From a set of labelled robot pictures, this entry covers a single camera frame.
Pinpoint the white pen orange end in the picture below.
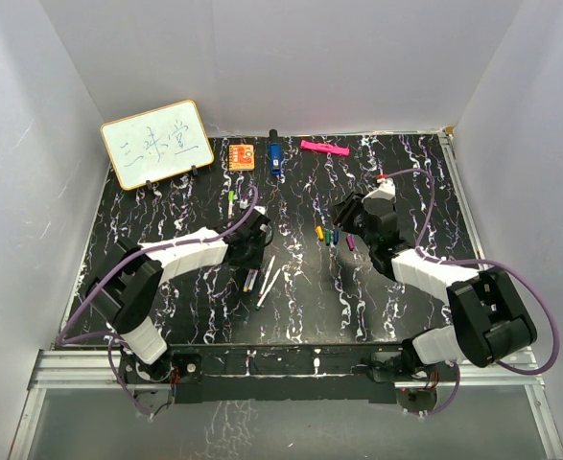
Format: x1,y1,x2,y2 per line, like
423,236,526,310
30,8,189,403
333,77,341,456
243,269,255,292

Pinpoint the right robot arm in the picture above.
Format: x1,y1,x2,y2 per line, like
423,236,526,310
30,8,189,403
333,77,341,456
331,193,537,380

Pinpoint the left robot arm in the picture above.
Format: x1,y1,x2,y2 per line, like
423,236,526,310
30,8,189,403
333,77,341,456
86,208,271,382

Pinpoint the purple pen cap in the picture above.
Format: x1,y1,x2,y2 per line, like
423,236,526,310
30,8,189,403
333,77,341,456
346,235,356,251

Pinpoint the white pen magenta end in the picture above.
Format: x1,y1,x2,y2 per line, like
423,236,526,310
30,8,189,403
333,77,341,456
258,255,276,299

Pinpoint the white pen green end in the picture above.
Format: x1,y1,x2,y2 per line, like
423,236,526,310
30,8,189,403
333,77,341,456
255,268,282,311

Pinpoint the pink flat tool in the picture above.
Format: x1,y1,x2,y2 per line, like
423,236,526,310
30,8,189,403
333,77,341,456
300,139,350,157

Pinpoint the orange small notebook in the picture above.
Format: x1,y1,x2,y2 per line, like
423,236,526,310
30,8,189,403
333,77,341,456
228,144,255,172

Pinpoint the blue stapler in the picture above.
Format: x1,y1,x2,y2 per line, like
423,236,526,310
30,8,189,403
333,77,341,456
269,129,283,176

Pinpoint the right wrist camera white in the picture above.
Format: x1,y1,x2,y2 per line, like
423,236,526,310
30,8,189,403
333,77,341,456
364,174,396,201

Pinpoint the white board yellow frame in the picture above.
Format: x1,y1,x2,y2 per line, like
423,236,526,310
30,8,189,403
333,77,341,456
100,100,215,191

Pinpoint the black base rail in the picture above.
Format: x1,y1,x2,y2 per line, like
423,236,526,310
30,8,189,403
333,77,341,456
119,343,457,404

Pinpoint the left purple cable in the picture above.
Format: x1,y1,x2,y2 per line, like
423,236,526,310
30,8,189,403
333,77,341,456
54,185,259,419

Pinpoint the purple cable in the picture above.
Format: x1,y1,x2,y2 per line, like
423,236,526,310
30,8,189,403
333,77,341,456
54,185,259,419
379,168,559,418

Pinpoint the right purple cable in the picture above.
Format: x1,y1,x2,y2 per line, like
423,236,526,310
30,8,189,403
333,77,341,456
379,168,559,418

